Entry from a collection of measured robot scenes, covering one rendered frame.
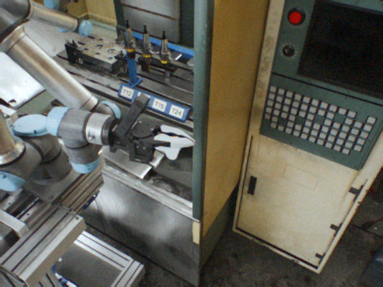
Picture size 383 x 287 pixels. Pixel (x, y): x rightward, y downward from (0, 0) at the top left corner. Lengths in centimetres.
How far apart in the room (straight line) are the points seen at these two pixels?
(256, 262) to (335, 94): 136
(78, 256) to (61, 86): 143
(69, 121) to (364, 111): 102
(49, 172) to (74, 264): 103
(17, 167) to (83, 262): 120
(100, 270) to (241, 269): 87
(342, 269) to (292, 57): 157
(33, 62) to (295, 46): 87
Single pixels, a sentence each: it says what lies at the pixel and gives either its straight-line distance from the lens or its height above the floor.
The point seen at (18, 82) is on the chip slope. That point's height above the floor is 69.
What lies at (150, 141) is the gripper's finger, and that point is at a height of 159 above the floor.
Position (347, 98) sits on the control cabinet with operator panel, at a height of 135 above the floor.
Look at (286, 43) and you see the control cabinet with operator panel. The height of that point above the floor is 150.
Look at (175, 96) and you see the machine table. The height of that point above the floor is 90.
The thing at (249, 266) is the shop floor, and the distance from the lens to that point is 242.
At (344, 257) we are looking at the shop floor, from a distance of 262.
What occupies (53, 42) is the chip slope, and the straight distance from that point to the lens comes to 308.
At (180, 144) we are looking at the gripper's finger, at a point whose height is 158.
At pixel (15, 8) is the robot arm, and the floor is 152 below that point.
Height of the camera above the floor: 215
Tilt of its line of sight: 45 degrees down
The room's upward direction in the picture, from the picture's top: straight up
